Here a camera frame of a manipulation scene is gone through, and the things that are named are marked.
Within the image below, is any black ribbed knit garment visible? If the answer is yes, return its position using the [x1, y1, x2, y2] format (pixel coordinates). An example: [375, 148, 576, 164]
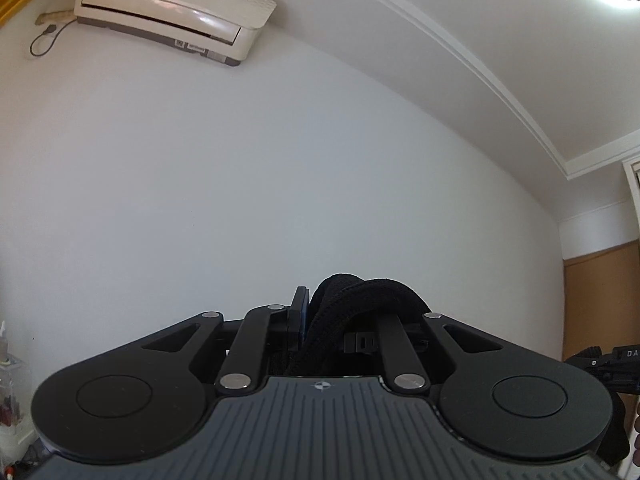
[303, 273, 431, 356]

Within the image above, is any clear acrylic cosmetic organizer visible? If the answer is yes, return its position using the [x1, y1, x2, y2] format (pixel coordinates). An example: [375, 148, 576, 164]
[0, 321, 30, 438]

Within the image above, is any white wall air conditioner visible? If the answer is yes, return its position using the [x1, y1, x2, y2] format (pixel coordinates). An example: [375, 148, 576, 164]
[74, 0, 277, 66]

